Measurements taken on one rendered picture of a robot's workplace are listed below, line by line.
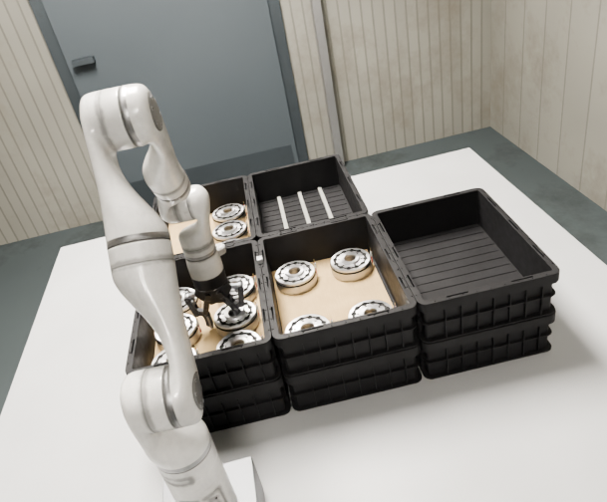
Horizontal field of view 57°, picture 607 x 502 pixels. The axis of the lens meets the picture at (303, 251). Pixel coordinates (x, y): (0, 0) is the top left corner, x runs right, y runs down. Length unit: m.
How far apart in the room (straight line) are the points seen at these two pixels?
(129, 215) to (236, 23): 2.76
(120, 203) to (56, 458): 0.76
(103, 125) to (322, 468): 0.76
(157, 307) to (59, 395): 0.81
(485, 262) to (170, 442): 0.87
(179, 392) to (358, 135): 3.23
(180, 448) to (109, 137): 0.47
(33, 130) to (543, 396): 3.27
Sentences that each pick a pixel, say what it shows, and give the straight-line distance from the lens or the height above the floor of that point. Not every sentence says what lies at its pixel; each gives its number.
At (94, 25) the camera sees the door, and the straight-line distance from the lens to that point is 3.55.
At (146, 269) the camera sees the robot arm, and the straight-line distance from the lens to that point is 0.81.
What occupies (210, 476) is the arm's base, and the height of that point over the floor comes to 0.93.
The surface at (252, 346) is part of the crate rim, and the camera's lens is 1.12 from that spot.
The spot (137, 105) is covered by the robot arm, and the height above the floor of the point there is 1.44.
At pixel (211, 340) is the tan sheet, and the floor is 0.83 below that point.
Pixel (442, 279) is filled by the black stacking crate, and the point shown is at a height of 0.83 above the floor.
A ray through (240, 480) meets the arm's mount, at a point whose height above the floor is 0.80.
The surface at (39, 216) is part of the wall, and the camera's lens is 4.09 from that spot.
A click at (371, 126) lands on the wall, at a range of 3.90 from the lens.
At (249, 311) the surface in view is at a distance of 1.31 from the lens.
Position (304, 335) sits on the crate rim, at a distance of 1.12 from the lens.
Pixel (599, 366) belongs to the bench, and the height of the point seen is 0.70.
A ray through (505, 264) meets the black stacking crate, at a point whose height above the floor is 0.83.
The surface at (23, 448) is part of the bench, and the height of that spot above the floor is 0.70.
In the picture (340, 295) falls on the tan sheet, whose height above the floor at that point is 0.83.
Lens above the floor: 1.67
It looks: 33 degrees down
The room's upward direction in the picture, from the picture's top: 12 degrees counter-clockwise
